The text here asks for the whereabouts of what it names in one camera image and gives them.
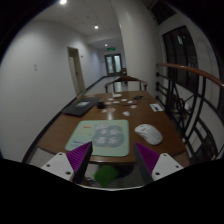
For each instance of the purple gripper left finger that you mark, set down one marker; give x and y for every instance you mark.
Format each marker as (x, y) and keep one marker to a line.
(70, 166)

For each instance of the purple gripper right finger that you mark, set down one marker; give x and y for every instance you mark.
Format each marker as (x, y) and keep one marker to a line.
(154, 166)

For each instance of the white computer mouse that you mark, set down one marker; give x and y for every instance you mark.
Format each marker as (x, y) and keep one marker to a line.
(149, 133)

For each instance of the light green mouse pad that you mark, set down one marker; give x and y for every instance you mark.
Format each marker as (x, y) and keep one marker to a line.
(110, 138)

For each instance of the green object under table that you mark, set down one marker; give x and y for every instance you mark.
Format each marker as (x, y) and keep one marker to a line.
(105, 175)

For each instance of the white paper scrap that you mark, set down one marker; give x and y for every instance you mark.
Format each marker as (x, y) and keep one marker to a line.
(126, 113)

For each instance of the dark grey laptop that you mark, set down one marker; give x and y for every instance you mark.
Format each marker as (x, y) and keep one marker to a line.
(82, 106)

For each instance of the white card with print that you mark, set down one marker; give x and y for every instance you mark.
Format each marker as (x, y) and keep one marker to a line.
(156, 107)

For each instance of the small black box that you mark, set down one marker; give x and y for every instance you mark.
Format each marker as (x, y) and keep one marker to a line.
(100, 105)

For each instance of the white paper sheet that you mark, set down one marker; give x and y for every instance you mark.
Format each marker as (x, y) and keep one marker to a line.
(116, 95)

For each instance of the wooden handrail metal railing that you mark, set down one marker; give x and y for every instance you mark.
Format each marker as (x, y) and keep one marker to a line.
(188, 96)

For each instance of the wooden armchair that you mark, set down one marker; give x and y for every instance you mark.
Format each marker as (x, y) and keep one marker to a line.
(126, 80)

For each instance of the double glass door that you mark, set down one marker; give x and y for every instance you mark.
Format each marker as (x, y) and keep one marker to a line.
(113, 64)

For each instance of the open side door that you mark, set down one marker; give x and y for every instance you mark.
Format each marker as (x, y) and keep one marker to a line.
(76, 70)

